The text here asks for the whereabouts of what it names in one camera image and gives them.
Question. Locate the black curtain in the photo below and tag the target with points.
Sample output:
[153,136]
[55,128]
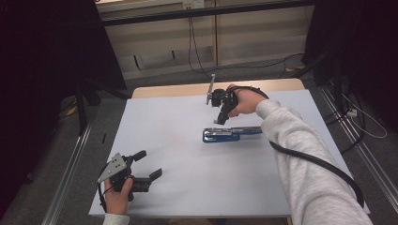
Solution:
[47,62]
[359,37]

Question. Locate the person's right hand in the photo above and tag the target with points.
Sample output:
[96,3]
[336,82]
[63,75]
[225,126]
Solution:
[247,100]

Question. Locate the person's left hand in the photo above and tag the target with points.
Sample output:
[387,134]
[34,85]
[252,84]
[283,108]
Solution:
[117,198]

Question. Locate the black metal stand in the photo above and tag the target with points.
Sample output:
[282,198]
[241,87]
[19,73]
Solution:
[336,81]
[82,115]

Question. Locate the white wall socket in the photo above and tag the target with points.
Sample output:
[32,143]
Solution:
[193,3]

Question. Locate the black horizontal bar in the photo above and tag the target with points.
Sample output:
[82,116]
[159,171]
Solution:
[203,12]

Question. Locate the white table mat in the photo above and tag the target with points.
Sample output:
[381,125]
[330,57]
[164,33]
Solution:
[187,184]

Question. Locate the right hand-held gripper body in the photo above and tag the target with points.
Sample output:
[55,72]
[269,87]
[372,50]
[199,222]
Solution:
[222,98]

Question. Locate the small black floor object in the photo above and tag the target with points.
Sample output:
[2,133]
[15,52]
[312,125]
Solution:
[104,138]

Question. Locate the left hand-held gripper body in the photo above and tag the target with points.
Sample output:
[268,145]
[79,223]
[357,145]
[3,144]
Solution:
[114,167]

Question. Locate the white power strip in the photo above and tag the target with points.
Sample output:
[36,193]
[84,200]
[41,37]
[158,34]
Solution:
[352,112]

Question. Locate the blue stapler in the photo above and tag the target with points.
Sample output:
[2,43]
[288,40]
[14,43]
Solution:
[225,135]

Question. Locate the aluminium floor rail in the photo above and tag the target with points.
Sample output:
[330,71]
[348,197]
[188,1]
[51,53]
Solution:
[369,159]
[67,178]

